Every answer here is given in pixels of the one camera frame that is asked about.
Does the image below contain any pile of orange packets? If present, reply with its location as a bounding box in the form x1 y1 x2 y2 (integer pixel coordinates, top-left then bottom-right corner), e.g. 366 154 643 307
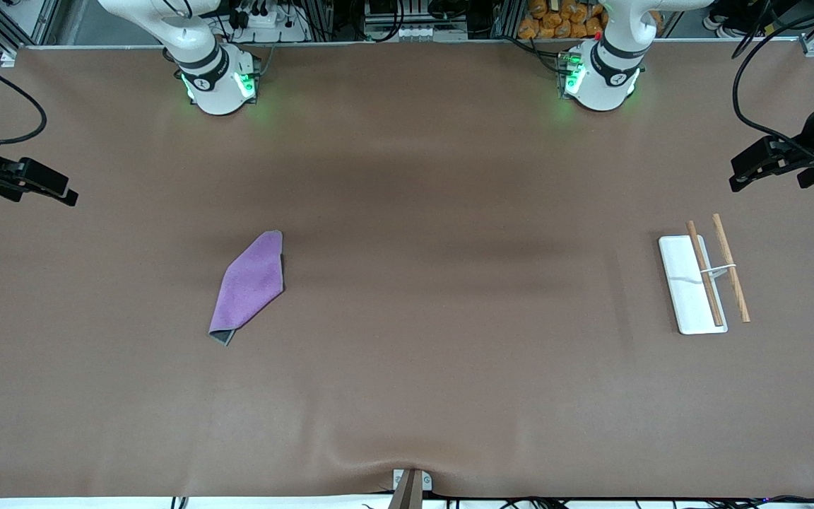
517 0 663 40

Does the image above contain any white terminal block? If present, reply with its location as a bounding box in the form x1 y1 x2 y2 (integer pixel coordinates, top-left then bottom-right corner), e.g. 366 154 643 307
400 25 469 42

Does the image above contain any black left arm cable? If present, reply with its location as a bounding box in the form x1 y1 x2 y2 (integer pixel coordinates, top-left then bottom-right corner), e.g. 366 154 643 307
731 0 814 165

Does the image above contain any purple towel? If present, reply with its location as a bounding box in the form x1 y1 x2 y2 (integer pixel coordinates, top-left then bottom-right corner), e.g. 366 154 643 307
208 230 285 347

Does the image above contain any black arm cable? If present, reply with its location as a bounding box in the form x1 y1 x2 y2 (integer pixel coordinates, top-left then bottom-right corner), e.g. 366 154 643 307
731 0 814 165
0 48 49 146

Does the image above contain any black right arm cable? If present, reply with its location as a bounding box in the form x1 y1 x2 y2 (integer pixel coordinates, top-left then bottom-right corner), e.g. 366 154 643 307
0 48 49 146

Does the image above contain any white power strip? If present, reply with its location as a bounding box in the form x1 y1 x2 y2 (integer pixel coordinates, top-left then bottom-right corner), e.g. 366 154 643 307
227 0 310 43

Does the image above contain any brown table mat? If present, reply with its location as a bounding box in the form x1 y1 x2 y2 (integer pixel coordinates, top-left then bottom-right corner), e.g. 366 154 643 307
0 40 814 500

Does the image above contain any white rack with wooden rods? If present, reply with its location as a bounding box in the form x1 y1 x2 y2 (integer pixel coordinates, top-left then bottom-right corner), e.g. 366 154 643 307
659 213 752 335

